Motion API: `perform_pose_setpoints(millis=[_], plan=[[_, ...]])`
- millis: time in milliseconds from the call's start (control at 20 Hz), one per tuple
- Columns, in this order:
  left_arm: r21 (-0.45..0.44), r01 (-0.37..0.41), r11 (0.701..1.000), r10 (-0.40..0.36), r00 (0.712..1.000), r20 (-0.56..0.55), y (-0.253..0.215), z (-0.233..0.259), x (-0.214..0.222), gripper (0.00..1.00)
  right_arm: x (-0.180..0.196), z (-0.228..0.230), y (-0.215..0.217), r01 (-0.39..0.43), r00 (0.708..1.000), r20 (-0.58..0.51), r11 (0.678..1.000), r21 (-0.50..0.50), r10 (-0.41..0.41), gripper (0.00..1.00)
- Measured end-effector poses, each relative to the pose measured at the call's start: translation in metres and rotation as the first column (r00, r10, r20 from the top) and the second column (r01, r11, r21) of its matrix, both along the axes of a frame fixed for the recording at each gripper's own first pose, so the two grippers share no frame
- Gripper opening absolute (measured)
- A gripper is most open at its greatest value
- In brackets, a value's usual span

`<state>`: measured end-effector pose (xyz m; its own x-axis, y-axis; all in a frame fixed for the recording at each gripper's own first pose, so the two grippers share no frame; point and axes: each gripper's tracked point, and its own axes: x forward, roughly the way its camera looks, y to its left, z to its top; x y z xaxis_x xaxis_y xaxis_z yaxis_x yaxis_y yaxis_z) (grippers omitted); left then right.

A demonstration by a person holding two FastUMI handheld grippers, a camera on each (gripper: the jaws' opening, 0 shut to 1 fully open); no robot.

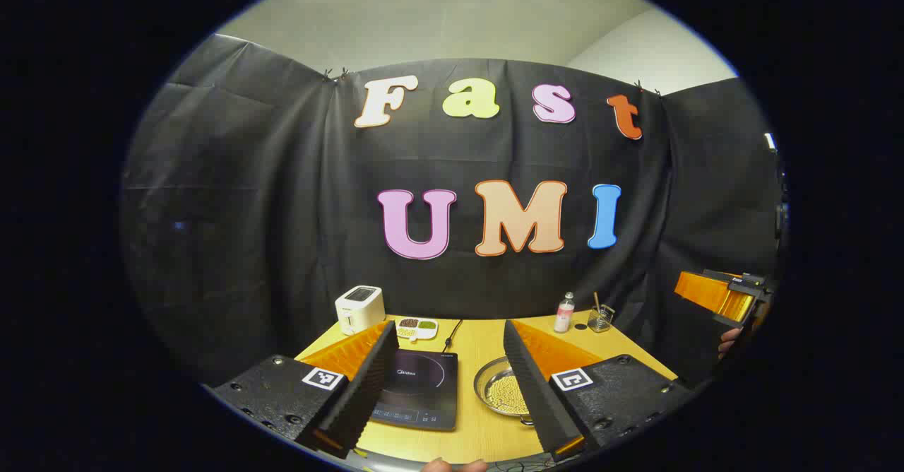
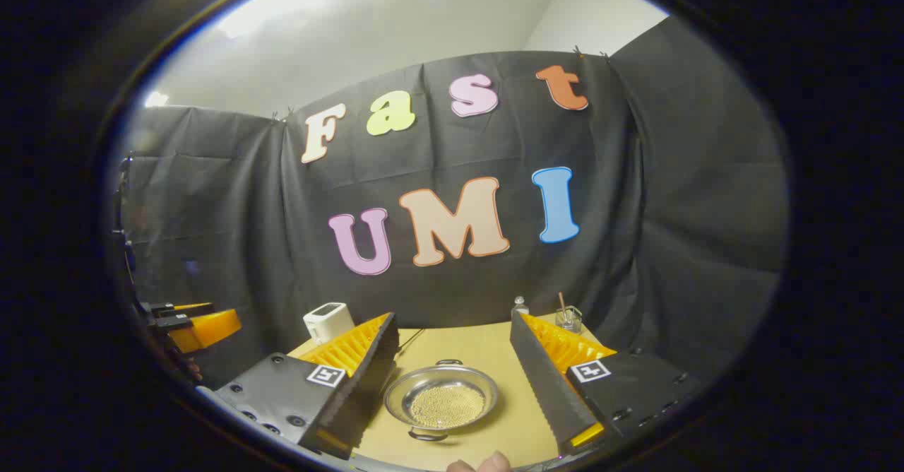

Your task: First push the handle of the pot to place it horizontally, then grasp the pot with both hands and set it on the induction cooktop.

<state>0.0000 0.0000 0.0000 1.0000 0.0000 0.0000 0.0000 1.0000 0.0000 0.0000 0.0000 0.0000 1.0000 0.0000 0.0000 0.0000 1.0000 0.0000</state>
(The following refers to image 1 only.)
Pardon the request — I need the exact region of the small bottle with pink label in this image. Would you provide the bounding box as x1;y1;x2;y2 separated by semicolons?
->
553;292;576;334

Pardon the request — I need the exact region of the small glass jar with stick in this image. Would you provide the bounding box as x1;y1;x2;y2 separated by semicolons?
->
586;292;616;334

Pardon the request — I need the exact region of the white toaster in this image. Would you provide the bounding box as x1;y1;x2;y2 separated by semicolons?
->
334;285;386;336

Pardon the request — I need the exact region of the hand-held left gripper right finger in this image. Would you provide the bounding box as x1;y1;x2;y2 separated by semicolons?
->
503;320;696;462

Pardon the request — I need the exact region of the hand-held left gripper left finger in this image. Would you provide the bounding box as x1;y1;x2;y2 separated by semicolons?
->
205;320;400;460

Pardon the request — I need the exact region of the pile of yellow soybeans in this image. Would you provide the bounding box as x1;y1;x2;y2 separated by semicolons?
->
489;373;530;416

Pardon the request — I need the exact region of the black induction cooktop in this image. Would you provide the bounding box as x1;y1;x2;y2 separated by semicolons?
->
371;348;458;432

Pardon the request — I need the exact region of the steel pot with black handles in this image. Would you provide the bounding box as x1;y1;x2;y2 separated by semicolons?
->
473;356;537;427

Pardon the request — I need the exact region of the white divided dish of beans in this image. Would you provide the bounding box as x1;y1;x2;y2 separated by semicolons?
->
395;317;439;342

